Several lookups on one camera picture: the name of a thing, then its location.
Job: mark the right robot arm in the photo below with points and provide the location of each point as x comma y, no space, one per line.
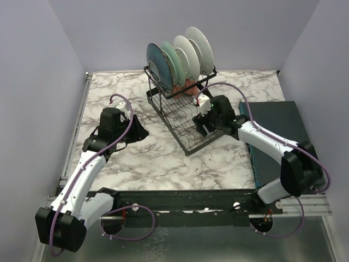
299,167

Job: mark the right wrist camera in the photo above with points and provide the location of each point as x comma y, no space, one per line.
202,102

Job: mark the light blue floral plate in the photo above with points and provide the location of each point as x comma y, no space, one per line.
174,62

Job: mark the black wire dish rack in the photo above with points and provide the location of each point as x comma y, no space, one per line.
176,111

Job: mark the white plate lettered rim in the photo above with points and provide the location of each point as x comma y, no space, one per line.
187,56

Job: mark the plain pink mug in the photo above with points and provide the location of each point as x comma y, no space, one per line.
192,91

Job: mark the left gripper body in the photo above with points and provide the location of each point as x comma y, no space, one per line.
124,125

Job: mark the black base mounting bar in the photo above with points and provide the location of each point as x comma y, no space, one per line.
190,208

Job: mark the left aluminium rail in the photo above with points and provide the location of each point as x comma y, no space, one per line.
71,151

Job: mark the red plate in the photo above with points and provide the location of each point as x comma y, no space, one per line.
202,48

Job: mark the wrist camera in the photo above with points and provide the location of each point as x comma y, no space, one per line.
124,108
202,102

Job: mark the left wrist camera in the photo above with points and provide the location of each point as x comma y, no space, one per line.
124,108

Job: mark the pink printed coffee mug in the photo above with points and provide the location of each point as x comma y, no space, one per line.
177,90

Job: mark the blue network switch box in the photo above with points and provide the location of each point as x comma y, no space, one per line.
281,118

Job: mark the blue ceramic plate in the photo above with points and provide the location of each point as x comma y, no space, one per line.
159,67

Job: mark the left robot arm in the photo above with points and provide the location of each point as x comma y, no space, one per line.
65,222

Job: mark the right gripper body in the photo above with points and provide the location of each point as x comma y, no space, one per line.
210,121

